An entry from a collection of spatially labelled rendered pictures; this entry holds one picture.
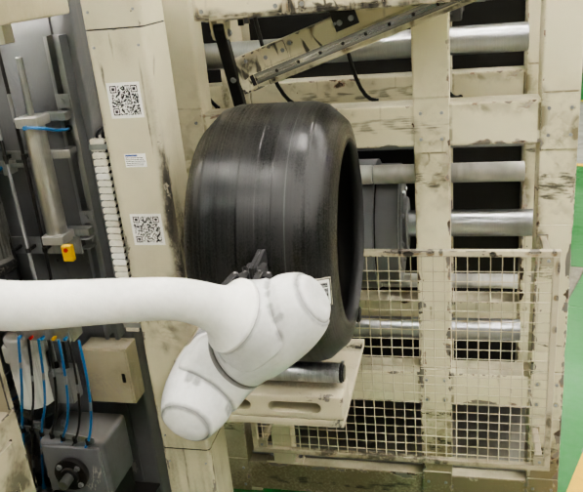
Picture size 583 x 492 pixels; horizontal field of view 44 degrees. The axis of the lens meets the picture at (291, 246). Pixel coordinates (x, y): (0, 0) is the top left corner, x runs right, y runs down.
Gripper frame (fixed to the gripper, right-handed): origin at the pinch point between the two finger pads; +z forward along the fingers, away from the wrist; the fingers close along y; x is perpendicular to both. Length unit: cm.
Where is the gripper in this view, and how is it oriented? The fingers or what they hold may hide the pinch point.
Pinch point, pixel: (258, 265)
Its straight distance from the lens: 132.9
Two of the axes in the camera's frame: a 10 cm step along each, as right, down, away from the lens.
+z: 2.0, -5.0, 8.4
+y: -9.7, 0.0, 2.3
